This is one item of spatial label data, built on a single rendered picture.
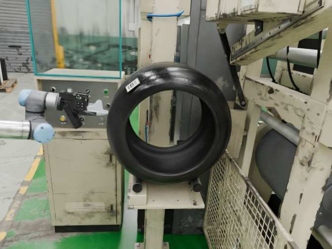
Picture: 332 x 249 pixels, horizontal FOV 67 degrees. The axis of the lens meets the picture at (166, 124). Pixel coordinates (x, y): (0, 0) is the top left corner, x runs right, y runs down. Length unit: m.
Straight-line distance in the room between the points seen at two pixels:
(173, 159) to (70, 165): 0.86
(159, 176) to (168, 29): 0.73
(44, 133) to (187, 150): 0.73
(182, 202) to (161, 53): 0.76
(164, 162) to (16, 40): 9.36
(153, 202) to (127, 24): 9.13
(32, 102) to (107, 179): 0.99
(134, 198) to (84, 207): 0.99
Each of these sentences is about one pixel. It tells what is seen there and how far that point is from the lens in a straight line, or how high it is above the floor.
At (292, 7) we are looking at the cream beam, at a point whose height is 1.66.
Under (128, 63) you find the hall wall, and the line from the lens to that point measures 10.05.
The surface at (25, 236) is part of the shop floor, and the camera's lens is 2.43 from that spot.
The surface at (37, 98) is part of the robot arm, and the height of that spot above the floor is 1.29.
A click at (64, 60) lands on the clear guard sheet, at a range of 1.77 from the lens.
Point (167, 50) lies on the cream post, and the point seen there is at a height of 1.49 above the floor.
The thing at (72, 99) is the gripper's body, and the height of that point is 1.29.
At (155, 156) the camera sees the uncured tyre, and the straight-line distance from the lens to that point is 1.38.
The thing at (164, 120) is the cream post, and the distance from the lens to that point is 1.43.
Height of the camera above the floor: 1.56
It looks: 20 degrees down
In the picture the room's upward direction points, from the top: 4 degrees clockwise
